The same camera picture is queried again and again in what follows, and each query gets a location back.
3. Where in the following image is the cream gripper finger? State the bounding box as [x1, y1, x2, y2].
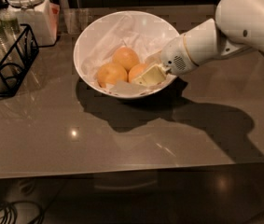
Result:
[131, 63, 167, 86]
[145, 50, 161, 65]

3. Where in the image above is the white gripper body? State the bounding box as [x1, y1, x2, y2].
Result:
[160, 35, 198, 77]

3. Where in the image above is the orange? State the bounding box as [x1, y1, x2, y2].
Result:
[112, 47, 140, 71]
[128, 63, 147, 82]
[96, 63, 128, 88]

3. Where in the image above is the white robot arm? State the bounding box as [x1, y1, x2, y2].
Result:
[132, 0, 264, 87]

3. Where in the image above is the white ceramic bowl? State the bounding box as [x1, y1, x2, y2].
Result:
[72, 9, 181, 100]

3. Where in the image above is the white crumpled paper liner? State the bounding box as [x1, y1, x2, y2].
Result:
[82, 13, 177, 97]

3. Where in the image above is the white ceramic lidded jar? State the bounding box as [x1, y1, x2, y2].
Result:
[7, 0, 59, 47]

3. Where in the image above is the stacked clear cups back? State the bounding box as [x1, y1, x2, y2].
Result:
[0, 8, 21, 41]

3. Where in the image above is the black wire rack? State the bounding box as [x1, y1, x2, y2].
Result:
[0, 22, 40, 98]

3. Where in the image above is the black cable on floor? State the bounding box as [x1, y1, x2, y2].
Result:
[0, 200, 46, 224]

